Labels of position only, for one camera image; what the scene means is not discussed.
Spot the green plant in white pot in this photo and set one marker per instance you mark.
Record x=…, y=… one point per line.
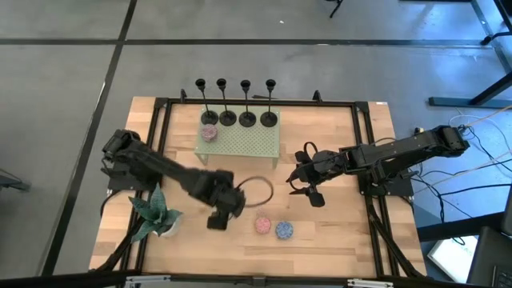
x=156, y=214

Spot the black floor bar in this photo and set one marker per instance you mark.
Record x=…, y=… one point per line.
x=456, y=228

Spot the purple patterned candle tin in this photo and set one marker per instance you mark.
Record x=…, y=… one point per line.
x=209, y=133

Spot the white framed board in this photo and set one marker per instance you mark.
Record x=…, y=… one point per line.
x=452, y=256

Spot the yellow power strip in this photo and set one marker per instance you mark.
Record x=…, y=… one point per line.
x=418, y=130

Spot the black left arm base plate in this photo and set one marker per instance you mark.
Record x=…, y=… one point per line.
x=120, y=185

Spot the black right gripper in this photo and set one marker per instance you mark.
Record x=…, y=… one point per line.
x=320, y=166

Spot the black candlestick holder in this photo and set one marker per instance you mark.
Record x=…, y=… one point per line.
x=209, y=117
x=269, y=118
x=227, y=118
x=247, y=119

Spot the black crossbar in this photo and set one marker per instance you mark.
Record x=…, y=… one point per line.
x=80, y=278

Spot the black laptop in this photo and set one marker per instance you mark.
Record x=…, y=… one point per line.
x=490, y=256

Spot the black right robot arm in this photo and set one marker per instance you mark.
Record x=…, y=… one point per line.
x=400, y=150

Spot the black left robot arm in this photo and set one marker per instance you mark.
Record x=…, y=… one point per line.
x=160, y=166

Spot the pink patterned candle tin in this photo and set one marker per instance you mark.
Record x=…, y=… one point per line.
x=262, y=225

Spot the dark desk foot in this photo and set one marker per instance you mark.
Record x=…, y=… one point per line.
x=472, y=102

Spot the black aluminium table frame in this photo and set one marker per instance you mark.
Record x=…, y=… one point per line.
x=320, y=103

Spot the grey chair base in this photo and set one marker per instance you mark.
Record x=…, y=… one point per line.
x=12, y=182

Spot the dark blue patterned candle tin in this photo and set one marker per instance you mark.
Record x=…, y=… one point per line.
x=284, y=230

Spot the silver metal bracket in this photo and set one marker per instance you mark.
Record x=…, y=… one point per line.
x=370, y=283
x=148, y=278

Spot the black tripod leg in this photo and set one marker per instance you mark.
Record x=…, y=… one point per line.
x=336, y=7

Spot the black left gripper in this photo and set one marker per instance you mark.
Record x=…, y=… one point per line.
x=224, y=196

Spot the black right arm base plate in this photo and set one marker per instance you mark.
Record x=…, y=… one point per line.
x=396, y=189

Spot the green perforated metal shelf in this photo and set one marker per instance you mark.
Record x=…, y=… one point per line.
x=248, y=142

